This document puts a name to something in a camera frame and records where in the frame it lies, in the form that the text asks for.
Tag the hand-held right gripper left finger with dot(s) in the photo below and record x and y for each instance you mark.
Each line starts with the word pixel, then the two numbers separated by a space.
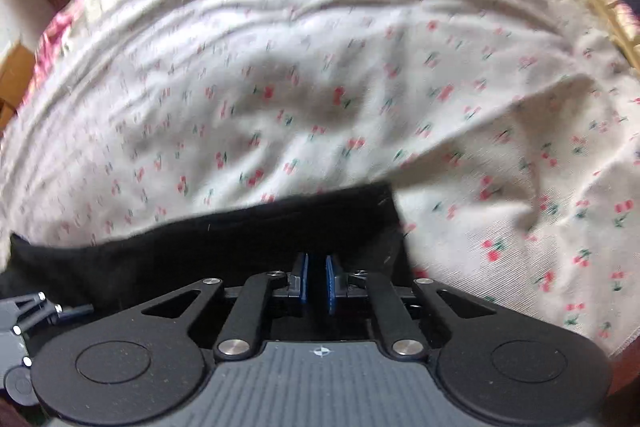
pixel 303 283

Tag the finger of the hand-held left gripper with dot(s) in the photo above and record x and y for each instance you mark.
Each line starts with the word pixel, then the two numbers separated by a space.
pixel 72 310

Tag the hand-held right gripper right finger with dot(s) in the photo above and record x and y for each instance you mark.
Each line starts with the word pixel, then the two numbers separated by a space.
pixel 331 284

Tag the black pants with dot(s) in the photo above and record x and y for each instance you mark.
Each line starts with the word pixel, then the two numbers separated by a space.
pixel 200 242

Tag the cherry print bedsheet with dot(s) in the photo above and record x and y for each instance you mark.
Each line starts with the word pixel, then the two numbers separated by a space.
pixel 300 57

